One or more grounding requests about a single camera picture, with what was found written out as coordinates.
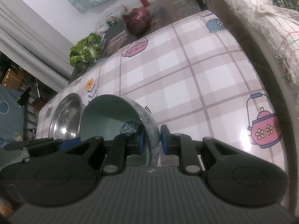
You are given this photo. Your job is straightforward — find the large steel bowl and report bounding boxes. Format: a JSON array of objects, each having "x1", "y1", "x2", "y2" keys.
[{"x1": 48, "y1": 93, "x2": 86, "y2": 140}]

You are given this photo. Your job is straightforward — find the green ceramic bowl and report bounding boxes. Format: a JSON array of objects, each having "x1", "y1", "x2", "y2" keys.
[{"x1": 80, "y1": 94, "x2": 160, "y2": 167}]

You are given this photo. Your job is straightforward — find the white curtain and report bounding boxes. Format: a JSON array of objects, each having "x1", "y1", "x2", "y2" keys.
[{"x1": 1, "y1": 0, "x2": 73, "y2": 86}]

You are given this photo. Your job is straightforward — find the plaid patterned tablecloth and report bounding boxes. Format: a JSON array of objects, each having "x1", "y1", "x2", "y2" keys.
[{"x1": 36, "y1": 11, "x2": 287, "y2": 170}]

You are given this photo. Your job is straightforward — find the green lettuce head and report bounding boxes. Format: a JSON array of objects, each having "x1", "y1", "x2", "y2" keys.
[{"x1": 69, "y1": 33, "x2": 102, "y2": 67}]

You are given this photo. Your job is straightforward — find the red cabbage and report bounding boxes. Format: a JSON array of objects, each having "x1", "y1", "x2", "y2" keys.
[{"x1": 122, "y1": 8, "x2": 152, "y2": 35}]

